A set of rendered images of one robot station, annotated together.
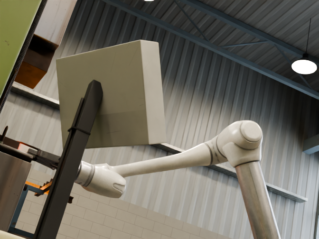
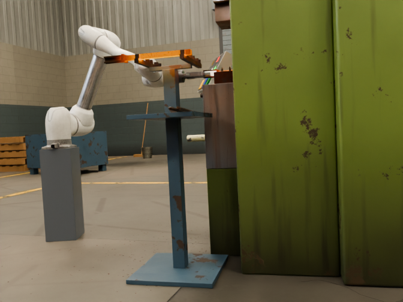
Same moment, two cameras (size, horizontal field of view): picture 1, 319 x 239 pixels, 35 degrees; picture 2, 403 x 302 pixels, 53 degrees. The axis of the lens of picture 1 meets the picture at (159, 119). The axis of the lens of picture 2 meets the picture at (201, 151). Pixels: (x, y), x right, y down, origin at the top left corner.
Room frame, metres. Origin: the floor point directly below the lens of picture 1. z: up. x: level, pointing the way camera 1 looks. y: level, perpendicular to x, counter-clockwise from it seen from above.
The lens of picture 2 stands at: (3.78, 1.76, 0.69)
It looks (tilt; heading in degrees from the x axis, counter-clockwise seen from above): 3 degrees down; 216
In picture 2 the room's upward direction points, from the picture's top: 3 degrees counter-clockwise
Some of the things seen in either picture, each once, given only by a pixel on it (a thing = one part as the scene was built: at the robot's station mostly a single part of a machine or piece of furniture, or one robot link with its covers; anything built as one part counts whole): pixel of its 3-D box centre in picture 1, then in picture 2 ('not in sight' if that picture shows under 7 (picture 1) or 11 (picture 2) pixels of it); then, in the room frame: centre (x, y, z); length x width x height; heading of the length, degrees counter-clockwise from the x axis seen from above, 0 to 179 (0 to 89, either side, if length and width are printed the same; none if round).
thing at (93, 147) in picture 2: not in sight; (67, 153); (-0.76, -4.48, 0.36); 1.21 x 0.81 x 0.72; 95
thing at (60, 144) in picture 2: not in sight; (58, 144); (2.15, -0.56, 0.63); 0.22 x 0.18 x 0.06; 37
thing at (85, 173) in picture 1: (82, 173); not in sight; (1.90, 0.24, 1.00); 0.09 x 0.06 x 0.09; 23
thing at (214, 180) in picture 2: not in sight; (263, 205); (1.74, 0.71, 0.23); 0.56 x 0.38 x 0.47; 113
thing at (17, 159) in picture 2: not in sight; (13, 153); (-0.88, -6.50, 0.35); 1.26 x 0.88 x 0.70; 107
